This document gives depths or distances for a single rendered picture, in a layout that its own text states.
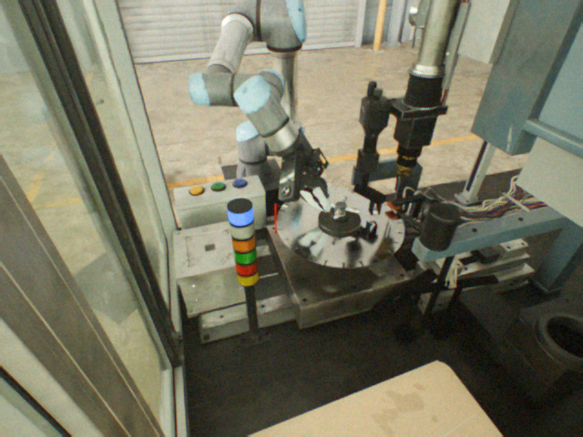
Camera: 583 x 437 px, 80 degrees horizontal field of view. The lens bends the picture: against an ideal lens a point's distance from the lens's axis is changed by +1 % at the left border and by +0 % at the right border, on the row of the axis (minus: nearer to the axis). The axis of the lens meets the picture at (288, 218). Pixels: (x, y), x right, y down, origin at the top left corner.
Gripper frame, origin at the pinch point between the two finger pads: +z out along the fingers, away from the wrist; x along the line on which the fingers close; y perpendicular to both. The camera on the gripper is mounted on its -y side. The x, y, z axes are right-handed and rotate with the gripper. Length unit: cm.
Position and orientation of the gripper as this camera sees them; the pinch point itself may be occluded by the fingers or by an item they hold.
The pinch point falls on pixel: (324, 209)
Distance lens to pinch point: 88.2
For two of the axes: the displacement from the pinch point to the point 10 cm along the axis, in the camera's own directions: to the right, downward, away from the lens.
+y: 3.8, -7.2, 5.8
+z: 5.3, 6.8, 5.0
